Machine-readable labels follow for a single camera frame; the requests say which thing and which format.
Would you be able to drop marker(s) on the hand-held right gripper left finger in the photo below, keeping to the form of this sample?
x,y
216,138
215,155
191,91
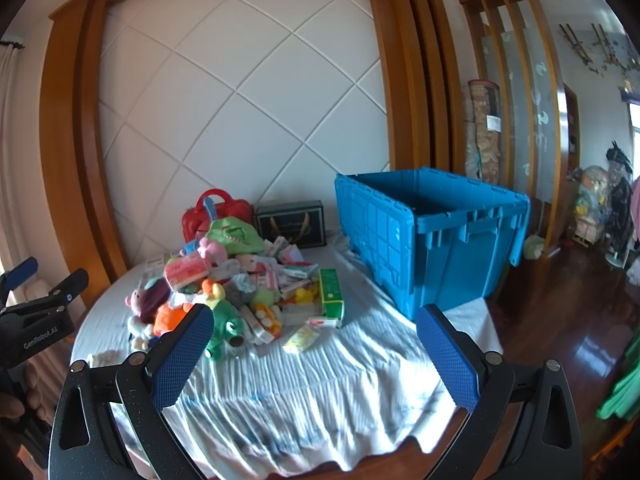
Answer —
x,y
182,360

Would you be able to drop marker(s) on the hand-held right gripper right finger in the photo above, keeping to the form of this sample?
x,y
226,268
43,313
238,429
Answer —
x,y
450,365

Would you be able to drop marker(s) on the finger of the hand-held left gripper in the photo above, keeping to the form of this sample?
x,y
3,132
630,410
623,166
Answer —
x,y
22,270
70,286

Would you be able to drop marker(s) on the blue plastic crate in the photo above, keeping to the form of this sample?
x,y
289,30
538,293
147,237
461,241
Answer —
x,y
450,260

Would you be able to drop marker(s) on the pink pig plush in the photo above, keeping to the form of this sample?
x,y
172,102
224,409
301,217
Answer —
x,y
212,250

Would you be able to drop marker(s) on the person's left hand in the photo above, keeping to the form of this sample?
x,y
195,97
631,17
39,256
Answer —
x,y
37,390

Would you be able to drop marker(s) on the white plush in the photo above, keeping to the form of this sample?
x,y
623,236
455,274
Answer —
x,y
137,335

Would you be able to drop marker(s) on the green frog plush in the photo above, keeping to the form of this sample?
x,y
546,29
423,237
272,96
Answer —
x,y
225,327

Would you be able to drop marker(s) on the purple pink plush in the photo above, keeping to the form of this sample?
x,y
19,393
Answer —
x,y
150,300

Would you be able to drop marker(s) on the small yellow orange plush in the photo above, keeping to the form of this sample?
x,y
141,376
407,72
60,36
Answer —
x,y
213,290

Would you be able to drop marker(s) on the pink red plastic packet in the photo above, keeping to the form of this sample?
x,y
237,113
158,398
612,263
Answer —
x,y
185,270

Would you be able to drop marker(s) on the beige curtain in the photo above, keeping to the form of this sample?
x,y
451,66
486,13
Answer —
x,y
7,160

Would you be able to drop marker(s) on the yellow packet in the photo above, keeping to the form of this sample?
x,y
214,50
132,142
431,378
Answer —
x,y
301,338

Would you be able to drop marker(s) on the white striped tablecloth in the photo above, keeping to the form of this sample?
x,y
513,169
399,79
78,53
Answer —
x,y
300,400

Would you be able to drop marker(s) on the pile of small packets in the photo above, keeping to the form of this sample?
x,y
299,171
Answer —
x,y
280,272

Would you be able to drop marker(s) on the green crocodile plush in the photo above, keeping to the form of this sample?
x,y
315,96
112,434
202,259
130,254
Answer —
x,y
240,237

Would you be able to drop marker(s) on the green cardboard box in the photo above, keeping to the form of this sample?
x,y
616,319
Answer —
x,y
331,295

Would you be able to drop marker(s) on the light green floor item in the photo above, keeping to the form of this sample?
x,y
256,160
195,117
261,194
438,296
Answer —
x,y
534,247

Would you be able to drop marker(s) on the red hard case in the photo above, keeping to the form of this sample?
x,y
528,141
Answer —
x,y
235,210

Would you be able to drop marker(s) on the dark gift box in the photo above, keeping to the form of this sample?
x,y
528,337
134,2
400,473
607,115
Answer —
x,y
290,225

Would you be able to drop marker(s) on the green cloth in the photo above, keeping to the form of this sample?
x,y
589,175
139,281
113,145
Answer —
x,y
622,390

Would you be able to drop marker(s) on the rolled carpet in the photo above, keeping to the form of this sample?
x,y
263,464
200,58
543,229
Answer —
x,y
485,150

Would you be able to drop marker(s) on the bag of plush toys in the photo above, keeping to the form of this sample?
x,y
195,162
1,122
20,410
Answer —
x,y
592,195

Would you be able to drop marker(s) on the clothes stand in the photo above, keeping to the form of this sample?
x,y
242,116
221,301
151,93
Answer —
x,y
620,195

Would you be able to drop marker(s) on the wooden partition screen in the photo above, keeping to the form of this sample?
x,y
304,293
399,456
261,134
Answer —
x,y
542,110

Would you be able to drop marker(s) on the wooden wall frame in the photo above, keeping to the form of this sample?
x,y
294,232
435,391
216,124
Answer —
x,y
395,85

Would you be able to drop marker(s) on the wall decoration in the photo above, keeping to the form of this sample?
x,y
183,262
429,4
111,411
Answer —
x,y
600,47

